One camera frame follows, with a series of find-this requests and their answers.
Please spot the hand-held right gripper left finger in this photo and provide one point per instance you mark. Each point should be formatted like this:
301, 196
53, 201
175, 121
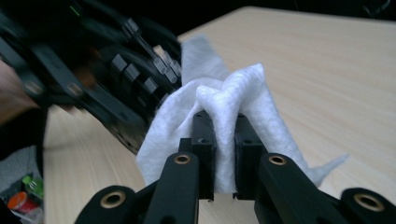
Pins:
204, 155

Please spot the white wet wipe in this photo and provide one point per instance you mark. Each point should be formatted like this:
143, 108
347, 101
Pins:
243, 90

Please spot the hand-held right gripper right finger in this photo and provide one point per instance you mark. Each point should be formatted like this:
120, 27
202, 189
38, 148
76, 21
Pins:
249, 155

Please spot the red bottle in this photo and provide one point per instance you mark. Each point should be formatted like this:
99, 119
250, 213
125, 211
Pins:
21, 202

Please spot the green bottle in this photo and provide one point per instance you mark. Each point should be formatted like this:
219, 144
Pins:
33, 186

